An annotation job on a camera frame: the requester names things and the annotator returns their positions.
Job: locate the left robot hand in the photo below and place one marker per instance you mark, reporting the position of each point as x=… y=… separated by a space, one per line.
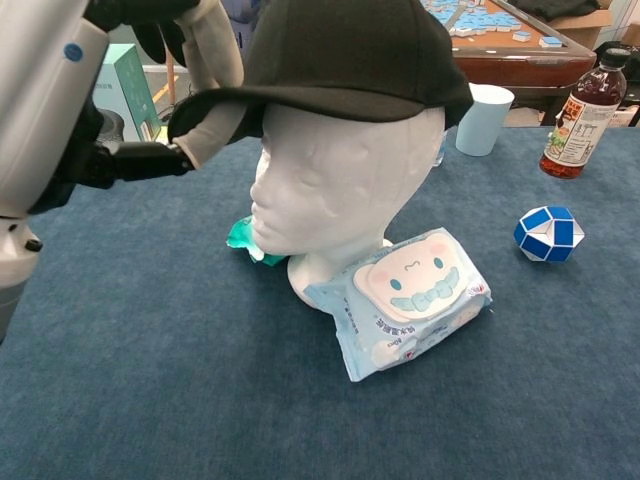
x=210 y=45

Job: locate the black baseball cap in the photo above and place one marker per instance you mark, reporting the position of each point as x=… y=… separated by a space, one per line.
x=350 y=60

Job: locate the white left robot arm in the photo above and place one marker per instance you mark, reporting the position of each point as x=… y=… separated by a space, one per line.
x=40 y=100

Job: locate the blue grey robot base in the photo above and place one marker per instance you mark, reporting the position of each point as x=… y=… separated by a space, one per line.
x=240 y=11

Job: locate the white foam mannequin head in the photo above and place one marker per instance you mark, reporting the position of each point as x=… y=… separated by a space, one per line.
x=340 y=170

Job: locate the clear water bottle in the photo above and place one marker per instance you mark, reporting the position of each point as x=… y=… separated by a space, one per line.
x=440 y=156

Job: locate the dark tea drink bottle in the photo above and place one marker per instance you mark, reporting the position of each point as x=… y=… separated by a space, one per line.
x=585 y=110

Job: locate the wooden pole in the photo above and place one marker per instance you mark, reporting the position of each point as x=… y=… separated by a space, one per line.
x=171 y=85

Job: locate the teal Philips speaker box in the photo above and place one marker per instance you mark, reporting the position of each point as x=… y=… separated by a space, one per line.
x=130 y=80

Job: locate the green crumpled plastic packet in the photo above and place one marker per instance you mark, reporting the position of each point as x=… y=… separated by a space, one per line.
x=242 y=235

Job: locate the blue mahjong tile heap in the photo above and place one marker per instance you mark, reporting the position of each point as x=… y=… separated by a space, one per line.
x=475 y=20

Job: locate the light blue plastic cup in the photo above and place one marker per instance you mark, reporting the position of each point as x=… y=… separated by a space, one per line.
x=485 y=125

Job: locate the brown mahjong table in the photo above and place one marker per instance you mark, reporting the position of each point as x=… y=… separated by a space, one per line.
x=515 y=65

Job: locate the blue white mahjong tile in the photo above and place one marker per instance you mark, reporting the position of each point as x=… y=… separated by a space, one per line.
x=525 y=36
x=550 y=42

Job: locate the light blue wet wipes pack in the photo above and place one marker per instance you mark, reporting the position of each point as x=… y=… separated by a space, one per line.
x=400 y=310

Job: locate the black cloth heap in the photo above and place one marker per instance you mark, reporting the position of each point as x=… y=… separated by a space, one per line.
x=555 y=7

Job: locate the blue table cloth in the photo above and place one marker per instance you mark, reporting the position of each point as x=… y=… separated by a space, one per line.
x=200 y=400

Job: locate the cardboard box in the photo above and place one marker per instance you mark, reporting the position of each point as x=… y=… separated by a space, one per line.
x=585 y=32

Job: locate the blue white snake puzzle ball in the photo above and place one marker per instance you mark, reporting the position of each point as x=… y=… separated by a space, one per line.
x=547 y=235

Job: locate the white printed carton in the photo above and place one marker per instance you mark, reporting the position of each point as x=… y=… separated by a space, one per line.
x=625 y=117

